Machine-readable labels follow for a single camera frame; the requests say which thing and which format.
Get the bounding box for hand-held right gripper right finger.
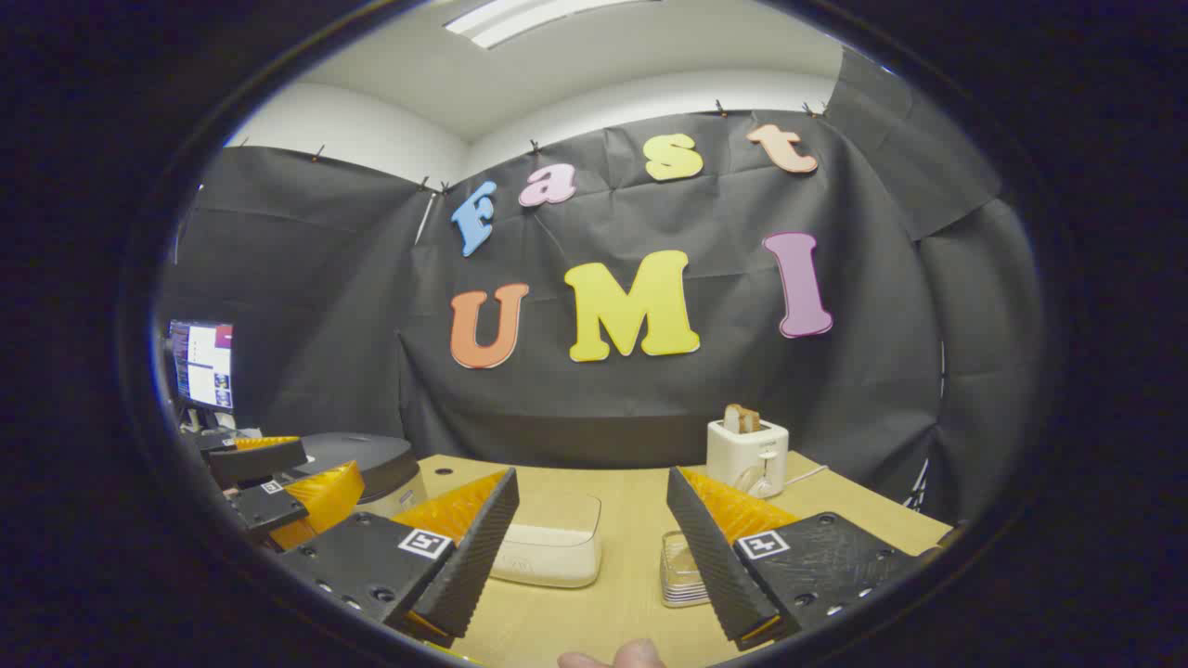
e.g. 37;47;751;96
665;466;929;650

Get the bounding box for white toaster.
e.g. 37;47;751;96
706;417;790;499

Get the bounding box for silver black rice cooker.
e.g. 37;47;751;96
278;431;430;520

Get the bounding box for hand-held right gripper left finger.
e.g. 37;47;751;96
277;467;521;649

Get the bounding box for computer monitor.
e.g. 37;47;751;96
167;319;236;414

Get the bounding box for black backdrop cloth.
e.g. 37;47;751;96
158;51;1045;530

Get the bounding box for ceiling light panel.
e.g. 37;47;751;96
444;0;651;49

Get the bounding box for clear plastic container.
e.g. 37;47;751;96
489;492;602;589

